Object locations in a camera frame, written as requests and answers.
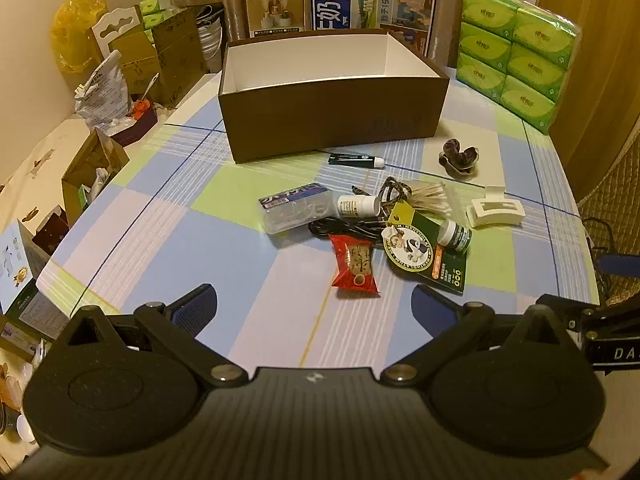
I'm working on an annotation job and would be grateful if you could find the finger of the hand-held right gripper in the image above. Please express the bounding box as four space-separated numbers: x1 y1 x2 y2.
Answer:
599 254 640 277
536 292 602 335

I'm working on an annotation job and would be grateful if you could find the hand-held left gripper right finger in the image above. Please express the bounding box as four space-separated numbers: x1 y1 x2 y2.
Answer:
381 285 581 389

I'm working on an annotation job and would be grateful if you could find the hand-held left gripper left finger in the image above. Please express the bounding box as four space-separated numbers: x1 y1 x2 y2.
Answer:
62 283 248 389

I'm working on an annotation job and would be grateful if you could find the bag of cotton swabs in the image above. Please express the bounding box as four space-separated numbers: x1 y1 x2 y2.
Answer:
399 181 463 217

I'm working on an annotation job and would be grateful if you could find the brown velvet scrunchie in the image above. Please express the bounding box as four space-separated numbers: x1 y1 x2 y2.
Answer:
439 137 482 182

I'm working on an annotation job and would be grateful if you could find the black tube with white cap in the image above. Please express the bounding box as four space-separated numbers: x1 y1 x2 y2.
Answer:
328 152 387 169

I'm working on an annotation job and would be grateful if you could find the checked cloth desktop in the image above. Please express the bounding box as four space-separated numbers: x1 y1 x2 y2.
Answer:
35 67 602 397

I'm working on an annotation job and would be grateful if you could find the green card with dog sticker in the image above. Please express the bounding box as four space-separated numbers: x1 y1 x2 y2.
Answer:
381 200 469 297

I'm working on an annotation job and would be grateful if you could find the wicker chair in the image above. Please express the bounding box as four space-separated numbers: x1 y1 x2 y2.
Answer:
576 145 640 307

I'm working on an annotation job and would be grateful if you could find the small green and white bottle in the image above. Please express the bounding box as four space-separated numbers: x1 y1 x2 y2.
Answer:
436 219 473 254

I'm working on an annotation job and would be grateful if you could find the red snack packet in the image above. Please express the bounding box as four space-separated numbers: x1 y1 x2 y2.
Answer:
327 233 381 297

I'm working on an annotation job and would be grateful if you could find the white hair claw clip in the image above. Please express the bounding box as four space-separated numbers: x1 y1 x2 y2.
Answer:
466 185 524 230

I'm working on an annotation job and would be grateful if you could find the white pill bottle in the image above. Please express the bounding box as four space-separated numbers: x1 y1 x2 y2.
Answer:
337 194 382 219

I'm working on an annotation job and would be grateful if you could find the clear plastic box blue label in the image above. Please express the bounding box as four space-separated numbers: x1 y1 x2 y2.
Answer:
258 183 334 236

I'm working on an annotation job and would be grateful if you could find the green printed box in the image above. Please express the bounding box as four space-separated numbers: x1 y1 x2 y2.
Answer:
0 280 72 361

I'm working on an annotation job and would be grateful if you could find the small dark brown box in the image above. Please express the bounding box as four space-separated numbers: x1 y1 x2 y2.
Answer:
31 205 70 267

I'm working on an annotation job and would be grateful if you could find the brown paper bag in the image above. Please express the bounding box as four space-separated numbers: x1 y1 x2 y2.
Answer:
61 127 131 227

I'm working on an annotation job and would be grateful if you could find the light blue printed card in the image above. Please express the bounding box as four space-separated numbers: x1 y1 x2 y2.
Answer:
0 219 49 311

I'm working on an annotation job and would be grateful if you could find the dark purple box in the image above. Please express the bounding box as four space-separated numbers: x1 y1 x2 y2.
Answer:
109 104 159 147

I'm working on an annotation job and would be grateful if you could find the crumpled white printed bag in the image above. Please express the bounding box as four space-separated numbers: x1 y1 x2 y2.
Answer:
74 50 137 132

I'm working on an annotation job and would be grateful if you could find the pack of green tissue packets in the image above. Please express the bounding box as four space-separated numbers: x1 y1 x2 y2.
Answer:
455 0 583 135

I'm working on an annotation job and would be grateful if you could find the brown corrugated cardboard box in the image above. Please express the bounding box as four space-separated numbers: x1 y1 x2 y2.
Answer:
119 10 207 109

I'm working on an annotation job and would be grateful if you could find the white scalloped cardboard box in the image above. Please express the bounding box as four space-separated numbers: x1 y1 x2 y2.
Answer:
91 5 144 57

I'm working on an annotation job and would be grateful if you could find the green tissue box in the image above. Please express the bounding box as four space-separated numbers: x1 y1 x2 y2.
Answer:
139 0 177 29

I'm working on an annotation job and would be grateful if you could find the yellow plastic bag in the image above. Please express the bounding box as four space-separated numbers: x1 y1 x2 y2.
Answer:
52 0 108 74

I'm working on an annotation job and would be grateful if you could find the blue milk carton box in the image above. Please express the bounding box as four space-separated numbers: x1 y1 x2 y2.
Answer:
310 0 440 60

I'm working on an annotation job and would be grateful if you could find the small white figurine box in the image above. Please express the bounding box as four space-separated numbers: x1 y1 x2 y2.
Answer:
246 0 305 38

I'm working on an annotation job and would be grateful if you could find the black power cable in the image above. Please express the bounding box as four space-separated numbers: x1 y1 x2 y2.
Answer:
581 217 619 306

